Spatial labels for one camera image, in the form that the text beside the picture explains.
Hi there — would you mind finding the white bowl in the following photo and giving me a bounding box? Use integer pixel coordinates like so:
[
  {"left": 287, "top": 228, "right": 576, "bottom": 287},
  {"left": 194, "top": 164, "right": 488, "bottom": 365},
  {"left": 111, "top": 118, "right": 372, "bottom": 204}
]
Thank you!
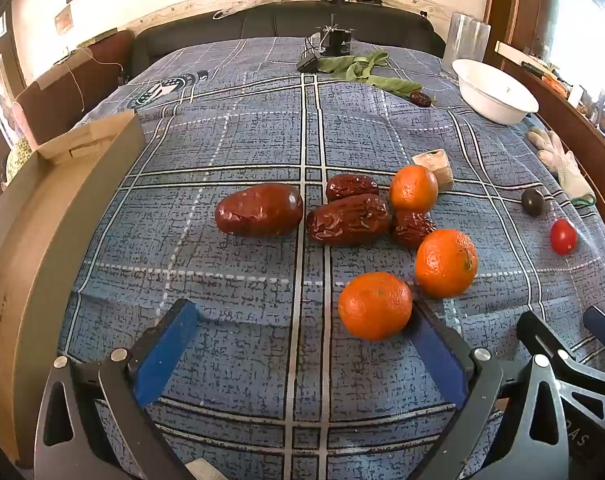
[{"left": 452, "top": 58, "right": 540, "bottom": 126}]

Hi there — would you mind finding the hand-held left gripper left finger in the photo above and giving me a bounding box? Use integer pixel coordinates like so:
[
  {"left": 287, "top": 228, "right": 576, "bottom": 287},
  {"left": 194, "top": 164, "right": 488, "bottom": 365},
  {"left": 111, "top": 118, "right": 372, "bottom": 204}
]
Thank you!
[{"left": 32, "top": 298, "right": 202, "bottom": 480}]

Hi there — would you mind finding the tangerine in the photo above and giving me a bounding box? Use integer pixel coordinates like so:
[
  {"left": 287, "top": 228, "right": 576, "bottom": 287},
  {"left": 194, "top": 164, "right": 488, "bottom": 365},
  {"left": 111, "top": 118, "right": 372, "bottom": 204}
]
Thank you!
[
  {"left": 338, "top": 271, "right": 413, "bottom": 342},
  {"left": 389, "top": 164, "right": 439, "bottom": 212},
  {"left": 415, "top": 228, "right": 479, "bottom": 300}
]

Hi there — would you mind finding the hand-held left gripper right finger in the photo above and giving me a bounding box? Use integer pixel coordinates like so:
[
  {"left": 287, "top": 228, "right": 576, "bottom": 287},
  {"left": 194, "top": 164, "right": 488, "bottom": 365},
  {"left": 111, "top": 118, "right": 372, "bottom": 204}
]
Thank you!
[{"left": 409, "top": 300, "right": 505, "bottom": 480}]

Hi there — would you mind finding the clear plastic container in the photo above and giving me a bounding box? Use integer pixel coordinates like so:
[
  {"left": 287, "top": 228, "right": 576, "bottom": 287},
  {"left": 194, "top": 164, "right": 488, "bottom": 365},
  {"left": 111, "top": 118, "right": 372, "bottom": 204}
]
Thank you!
[{"left": 442, "top": 11, "right": 492, "bottom": 75}]

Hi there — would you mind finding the green leafy vegetable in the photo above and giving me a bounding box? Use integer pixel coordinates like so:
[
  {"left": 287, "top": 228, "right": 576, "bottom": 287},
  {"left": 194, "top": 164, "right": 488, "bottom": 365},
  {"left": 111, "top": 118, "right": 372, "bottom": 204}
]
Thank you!
[{"left": 318, "top": 50, "right": 425, "bottom": 96}]

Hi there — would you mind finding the cardboard box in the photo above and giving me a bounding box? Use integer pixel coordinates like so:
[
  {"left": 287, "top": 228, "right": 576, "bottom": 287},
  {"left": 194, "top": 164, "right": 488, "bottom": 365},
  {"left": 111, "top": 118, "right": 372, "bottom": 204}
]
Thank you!
[{"left": 0, "top": 49, "right": 146, "bottom": 468}]

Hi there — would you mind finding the brown wooden nightstand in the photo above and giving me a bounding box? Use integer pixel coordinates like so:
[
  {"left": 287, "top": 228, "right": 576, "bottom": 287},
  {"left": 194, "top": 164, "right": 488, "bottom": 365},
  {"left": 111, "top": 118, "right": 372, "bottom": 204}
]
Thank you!
[{"left": 80, "top": 29, "right": 136, "bottom": 111}]

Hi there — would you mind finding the wooden side table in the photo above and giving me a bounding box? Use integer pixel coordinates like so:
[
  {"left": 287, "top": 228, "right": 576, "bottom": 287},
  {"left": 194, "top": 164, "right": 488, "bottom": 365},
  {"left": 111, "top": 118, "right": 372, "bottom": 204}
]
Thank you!
[{"left": 495, "top": 40, "right": 605, "bottom": 161}]

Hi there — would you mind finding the beige block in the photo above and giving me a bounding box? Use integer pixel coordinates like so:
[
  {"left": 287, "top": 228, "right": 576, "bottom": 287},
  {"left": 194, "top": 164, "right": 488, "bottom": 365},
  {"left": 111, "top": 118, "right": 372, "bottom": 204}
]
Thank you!
[{"left": 412, "top": 149, "right": 455, "bottom": 193}]

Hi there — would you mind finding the blue plaid blanket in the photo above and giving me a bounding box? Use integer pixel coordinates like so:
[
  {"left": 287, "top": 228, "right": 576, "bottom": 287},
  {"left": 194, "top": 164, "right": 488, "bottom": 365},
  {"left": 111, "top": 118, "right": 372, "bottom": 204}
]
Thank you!
[{"left": 57, "top": 35, "right": 605, "bottom": 480}]

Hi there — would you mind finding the dark round fruit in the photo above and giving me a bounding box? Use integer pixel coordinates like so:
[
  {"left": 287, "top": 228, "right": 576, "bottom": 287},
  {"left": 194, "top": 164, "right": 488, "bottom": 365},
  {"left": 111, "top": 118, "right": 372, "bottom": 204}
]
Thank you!
[{"left": 521, "top": 188, "right": 546, "bottom": 218}]

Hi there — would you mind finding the large wrinkled red date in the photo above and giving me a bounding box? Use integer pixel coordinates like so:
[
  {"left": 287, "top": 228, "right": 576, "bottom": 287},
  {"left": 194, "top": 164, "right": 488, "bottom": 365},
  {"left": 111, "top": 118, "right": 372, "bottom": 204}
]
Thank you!
[{"left": 306, "top": 193, "right": 393, "bottom": 247}]

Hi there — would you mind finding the black padded headboard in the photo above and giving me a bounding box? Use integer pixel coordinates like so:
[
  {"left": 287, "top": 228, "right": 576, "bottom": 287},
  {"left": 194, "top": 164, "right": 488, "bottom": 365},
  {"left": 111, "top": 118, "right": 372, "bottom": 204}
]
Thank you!
[{"left": 130, "top": 2, "right": 448, "bottom": 68}]

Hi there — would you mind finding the green patterned cushion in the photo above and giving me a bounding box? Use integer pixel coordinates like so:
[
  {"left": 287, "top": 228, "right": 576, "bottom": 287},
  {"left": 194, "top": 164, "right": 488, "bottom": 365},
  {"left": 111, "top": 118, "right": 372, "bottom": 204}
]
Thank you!
[{"left": 5, "top": 137, "right": 36, "bottom": 183}]

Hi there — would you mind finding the large smooth red date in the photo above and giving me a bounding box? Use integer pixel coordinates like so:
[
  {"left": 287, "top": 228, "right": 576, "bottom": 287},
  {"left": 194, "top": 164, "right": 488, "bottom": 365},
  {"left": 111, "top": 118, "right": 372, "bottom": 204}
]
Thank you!
[{"left": 214, "top": 183, "right": 304, "bottom": 237}]

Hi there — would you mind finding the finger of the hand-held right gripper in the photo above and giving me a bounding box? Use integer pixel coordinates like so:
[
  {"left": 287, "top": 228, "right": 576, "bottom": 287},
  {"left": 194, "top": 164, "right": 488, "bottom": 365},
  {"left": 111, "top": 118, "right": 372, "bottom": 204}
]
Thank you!
[
  {"left": 497, "top": 310, "right": 573, "bottom": 480},
  {"left": 557, "top": 305, "right": 605, "bottom": 480}
]

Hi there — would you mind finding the white work glove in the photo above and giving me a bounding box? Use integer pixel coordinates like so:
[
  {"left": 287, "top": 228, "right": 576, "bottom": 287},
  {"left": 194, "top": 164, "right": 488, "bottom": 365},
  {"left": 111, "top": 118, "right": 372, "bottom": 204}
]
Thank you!
[{"left": 526, "top": 126, "right": 597, "bottom": 206}]

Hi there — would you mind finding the cherry tomato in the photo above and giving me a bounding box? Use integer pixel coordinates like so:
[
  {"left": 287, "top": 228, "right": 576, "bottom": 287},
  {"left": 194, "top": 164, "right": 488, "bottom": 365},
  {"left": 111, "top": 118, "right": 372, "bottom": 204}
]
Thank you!
[{"left": 550, "top": 218, "right": 578, "bottom": 256}]

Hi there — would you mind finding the black cylinder device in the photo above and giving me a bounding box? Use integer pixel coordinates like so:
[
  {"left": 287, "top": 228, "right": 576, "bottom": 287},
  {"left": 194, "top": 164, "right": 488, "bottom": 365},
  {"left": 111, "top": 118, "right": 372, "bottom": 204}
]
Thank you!
[{"left": 327, "top": 30, "right": 352, "bottom": 57}]

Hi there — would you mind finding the small wall sticker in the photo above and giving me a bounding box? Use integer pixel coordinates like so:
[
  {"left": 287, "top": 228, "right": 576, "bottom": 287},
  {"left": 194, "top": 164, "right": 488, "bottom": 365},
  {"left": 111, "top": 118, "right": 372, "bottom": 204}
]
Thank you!
[{"left": 54, "top": 4, "right": 73, "bottom": 36}]

